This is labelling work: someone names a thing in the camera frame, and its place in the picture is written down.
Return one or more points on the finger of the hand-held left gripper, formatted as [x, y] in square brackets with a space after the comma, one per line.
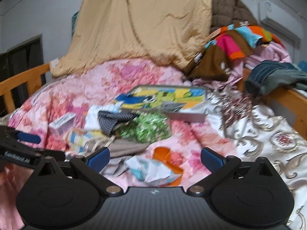
[54, 155]
[27, 137]

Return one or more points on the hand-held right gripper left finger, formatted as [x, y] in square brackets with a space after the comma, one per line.
[98, 159]

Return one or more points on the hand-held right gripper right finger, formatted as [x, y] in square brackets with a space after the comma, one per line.
[210, 158]

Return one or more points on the grey cloth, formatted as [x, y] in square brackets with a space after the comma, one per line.
[115, 166]

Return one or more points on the beige knit cloth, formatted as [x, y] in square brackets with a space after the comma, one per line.
[124, 147]

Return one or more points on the yellow striped sock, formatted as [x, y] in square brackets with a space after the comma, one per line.
[79, 136]

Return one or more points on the white teal cloth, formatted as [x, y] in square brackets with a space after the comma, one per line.
[148, 170]

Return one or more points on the grey cartoon print box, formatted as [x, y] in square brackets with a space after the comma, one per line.
[168, 95]

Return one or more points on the small white carton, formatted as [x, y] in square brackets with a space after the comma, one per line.
[62, 123]

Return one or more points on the dark striped sock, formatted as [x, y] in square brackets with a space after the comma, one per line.
[108, 122]

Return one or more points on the green patterned bag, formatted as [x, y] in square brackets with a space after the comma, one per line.
[148, 127]

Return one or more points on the white gold patterned blanket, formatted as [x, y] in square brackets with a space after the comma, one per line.
[263, 129]

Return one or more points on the dark cabinet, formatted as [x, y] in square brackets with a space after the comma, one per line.
[24, 52]

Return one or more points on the blue jeans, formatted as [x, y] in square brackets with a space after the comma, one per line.
[271, 74]

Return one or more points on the colourful striped blanket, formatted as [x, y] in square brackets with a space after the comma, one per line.
[227, 43]

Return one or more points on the pink satin cloth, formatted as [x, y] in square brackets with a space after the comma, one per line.
[268, 52]

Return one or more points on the tan quilt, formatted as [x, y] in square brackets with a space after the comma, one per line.
[134, 24]

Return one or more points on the brown quilted blanket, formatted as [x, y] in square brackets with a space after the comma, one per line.
[227, 9]

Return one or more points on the white air conditioner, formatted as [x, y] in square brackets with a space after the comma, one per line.
[275, 16]

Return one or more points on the wooden bed rail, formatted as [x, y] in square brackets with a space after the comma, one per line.
[287, 98]

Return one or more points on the teal wall poster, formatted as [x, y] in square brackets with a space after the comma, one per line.
[74, 21]

